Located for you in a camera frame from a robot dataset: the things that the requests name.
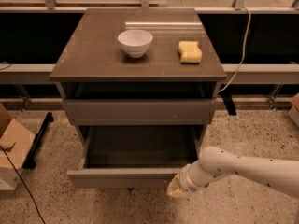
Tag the black bracket leg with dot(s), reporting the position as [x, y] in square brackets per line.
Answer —
[229, 103]

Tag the grey upper drawer front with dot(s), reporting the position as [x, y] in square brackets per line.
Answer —
[139, 112]

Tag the grey drawer cabinet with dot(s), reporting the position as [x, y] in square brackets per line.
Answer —
[94, 65]

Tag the black bar stand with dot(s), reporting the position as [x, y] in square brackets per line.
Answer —
[30, 162]

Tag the yellow sponge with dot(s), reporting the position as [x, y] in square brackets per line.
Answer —
[189, 52]

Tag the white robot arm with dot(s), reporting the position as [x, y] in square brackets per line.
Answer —
[214, 163]

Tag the white ceramic bowl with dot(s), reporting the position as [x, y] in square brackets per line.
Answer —
[135, 43]

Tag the cardboard box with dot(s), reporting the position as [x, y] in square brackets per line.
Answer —
[16, 141]
[294, 111]

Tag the cardboard box at right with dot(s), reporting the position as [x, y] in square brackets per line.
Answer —
[294, 111]

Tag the grey drawer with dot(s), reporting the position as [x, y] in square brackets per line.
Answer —
[139, 112]
[132, 157]

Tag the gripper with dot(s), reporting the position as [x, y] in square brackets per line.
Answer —
[188, 180]

